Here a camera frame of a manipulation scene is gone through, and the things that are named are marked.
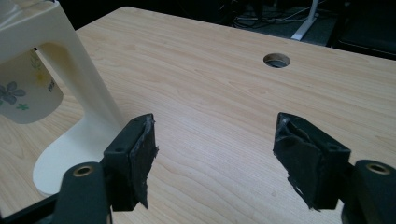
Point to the white floral mug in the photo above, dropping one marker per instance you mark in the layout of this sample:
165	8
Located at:
25	93

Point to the cream plastic cup dispenser stand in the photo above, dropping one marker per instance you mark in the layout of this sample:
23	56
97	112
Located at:
90	93

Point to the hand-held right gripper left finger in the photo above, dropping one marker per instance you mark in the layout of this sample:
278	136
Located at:
124	161

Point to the dark box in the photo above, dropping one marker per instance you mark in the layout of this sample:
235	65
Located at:
365	28

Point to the white metal stand leg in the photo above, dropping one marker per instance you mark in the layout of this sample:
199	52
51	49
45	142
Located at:
306	20

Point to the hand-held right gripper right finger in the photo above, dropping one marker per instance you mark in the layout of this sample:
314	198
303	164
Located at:
314	161

